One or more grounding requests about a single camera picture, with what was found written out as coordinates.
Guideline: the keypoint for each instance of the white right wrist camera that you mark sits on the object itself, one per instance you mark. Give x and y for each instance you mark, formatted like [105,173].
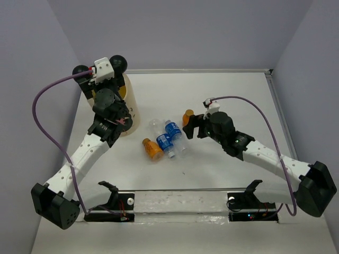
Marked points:
[211,107]

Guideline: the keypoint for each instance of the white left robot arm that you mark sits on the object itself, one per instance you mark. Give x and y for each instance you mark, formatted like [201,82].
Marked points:
[59,200]

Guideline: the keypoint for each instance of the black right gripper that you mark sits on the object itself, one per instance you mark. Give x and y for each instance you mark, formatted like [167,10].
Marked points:
[195,120]

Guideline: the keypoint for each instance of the orange juice bottle lying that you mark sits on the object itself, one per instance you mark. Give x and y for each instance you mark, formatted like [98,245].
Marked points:
[152,149]

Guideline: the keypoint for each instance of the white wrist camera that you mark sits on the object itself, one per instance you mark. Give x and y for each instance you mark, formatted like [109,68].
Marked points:
[211,107]
[102,70]

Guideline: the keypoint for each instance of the white-cap blue-label water bottle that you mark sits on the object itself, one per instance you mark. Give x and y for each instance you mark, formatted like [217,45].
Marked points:
[166,145]

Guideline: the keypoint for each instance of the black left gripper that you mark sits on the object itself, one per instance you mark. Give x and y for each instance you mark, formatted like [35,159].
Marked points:
[88,85]

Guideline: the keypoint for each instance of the clear blue-label bottle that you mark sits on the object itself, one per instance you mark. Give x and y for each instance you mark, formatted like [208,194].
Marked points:
[159,127]

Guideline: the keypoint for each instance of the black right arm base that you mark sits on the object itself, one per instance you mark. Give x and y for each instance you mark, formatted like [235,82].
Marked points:
[246,207]

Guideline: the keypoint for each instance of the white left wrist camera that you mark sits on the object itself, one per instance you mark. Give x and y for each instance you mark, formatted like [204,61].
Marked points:
[102,70]

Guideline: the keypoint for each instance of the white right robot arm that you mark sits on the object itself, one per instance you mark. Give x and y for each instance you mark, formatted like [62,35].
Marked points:
[310,187]

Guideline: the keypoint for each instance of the cream cat-print bin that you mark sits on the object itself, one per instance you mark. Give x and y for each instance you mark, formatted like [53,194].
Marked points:
[119,65]

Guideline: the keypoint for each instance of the orange juice bottle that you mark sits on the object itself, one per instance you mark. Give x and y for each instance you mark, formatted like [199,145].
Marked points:
[152,149]
[186,117]

